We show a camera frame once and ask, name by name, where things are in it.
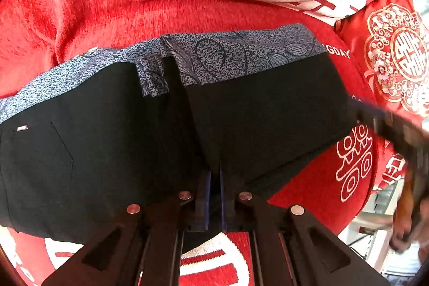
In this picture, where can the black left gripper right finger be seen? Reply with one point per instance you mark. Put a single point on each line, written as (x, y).
(289, 246)

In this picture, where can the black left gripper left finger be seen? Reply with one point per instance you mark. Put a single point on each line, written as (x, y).
(142, 246)

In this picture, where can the black pants blue patterned waistband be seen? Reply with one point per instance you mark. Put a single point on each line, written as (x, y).
(116, 127)

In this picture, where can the person's right hand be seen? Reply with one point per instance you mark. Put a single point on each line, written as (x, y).
(402, 218)

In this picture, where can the red embroidered floral pillow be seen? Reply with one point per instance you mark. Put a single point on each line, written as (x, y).
(388, 42)

